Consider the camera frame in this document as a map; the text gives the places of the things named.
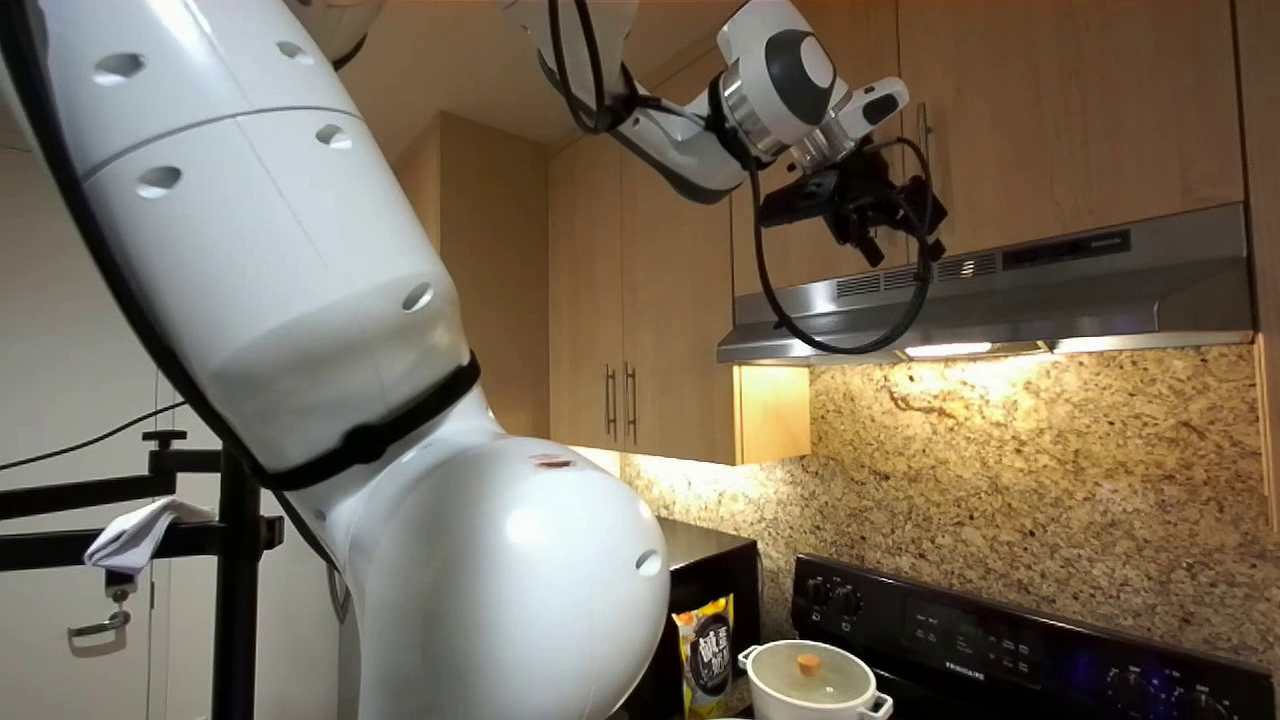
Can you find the black box appliance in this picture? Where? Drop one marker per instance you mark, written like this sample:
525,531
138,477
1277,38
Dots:
712,563

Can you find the short wooden wall cabinet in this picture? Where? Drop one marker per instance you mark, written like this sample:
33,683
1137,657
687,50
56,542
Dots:
1094,105

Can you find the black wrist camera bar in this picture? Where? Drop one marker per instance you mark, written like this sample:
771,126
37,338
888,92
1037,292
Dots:
807,198

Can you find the yellow snack bag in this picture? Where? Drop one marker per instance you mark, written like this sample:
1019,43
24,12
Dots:
707,653

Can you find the black stove control panel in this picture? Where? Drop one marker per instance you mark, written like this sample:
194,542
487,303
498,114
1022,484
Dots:
1015,653

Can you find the black metal stand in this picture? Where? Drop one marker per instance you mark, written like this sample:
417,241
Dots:
236,602

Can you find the white pot with lid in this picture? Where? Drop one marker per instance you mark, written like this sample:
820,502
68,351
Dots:
814,691

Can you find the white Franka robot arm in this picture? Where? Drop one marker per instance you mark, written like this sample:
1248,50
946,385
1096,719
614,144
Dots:
265,264

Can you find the white cloth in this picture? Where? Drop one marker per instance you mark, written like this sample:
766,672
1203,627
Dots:
127,536

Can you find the two-door wooden wall cabinet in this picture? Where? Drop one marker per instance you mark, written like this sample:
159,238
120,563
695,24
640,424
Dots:
584,292

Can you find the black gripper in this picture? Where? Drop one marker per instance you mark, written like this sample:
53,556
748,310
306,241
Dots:
874,198

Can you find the tall wooden side panel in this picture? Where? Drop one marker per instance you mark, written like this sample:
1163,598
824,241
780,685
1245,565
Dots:
506,307

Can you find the stainless steel range hood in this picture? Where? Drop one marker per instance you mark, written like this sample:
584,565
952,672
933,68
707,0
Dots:
1135,285

